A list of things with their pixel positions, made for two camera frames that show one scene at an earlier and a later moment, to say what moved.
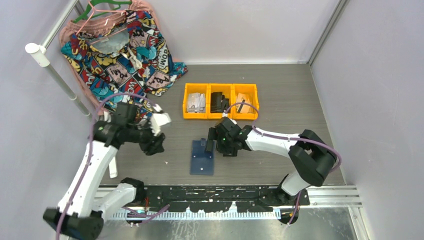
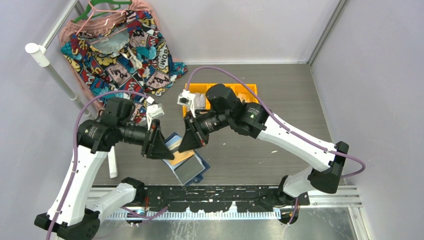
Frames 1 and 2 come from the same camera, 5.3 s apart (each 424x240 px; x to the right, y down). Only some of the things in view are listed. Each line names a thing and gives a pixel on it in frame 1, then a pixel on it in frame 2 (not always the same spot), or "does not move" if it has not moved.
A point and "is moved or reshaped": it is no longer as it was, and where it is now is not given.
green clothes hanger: x=89 y=13 does not move
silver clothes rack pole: x=40 y=53 does not move
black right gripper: x=214 y=134 to x=190 y=141
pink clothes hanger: x=94 y=9 does not move
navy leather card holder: x=201 y=162 is moved or reshaped
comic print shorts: x=126 y=64 does not move
